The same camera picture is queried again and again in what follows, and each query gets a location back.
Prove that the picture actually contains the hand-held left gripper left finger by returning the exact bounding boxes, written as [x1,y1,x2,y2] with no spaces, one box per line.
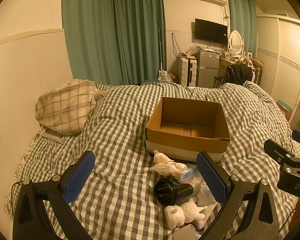
[12,151,95,240]

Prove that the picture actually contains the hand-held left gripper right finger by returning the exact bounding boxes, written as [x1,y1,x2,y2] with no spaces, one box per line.
[196,151,287,240]

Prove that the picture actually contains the white mesh pouch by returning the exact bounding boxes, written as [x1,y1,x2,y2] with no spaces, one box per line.
[197,182,218,207]

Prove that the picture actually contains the white container with blue label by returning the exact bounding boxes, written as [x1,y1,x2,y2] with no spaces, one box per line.
[179,165,200,180]

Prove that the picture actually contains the white foam wrap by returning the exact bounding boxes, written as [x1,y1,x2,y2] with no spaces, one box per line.
[149,150,188,178]

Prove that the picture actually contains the white bear figurine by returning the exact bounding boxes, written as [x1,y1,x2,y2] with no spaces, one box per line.
[164,197,208,229]

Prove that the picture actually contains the black funnel-shaped nozzle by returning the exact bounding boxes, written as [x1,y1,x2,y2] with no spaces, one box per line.
[154,176,193,205]

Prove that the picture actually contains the brown cardboard box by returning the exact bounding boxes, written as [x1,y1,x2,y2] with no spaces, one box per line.
[145,97,231,163]

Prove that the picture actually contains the green round stool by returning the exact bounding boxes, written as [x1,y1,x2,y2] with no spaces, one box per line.
[277,99,293,117]

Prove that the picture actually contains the grey remote control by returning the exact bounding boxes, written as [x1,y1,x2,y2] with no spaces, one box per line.
[42,133,64,144]

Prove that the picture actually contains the green checked duvet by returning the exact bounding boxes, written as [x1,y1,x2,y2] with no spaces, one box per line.
[4,81,300,240]

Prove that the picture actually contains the plaid beige pillow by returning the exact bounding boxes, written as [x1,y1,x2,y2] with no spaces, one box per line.
[35,79,98,136]

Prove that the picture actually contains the white louvred wardrobe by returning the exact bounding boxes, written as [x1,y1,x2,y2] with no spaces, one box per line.
[256,14,300,123]

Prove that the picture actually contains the black garment on chair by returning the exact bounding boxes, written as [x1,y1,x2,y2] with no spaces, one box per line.
[220,64,254,85]

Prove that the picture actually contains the patterned brown cloth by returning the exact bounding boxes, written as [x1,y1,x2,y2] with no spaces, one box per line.
[236,56,254,68]

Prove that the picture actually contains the dressing table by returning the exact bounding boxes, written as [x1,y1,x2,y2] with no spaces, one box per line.
[213,57,237,88]

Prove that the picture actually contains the white suitcase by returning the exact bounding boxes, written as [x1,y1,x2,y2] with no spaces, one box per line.
[178,57,198,87]

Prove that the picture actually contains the silver small fridge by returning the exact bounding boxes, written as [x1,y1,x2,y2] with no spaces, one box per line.
[197,50,219,88]

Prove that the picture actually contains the clear water jug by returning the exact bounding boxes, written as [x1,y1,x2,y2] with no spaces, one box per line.
[157,71,174,83]

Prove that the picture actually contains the white oval mirror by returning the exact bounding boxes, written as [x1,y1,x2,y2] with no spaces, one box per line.
[229,30,244,55]

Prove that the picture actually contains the green curtain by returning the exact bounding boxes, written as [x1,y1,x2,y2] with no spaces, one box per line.
[62,0,167,86]
[227,0,258,58]

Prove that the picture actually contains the plastic bag on fridge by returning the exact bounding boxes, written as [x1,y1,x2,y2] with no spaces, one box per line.
[187,43,203,56]

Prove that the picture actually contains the white mop pole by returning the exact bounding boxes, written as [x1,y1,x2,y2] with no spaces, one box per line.
[158,28,165,73]

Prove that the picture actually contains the hanging wall cables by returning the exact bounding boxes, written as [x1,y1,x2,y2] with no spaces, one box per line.
[171,32,181,57]

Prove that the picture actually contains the black wall television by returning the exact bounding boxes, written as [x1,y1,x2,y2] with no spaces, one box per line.
[195,18,228,44]

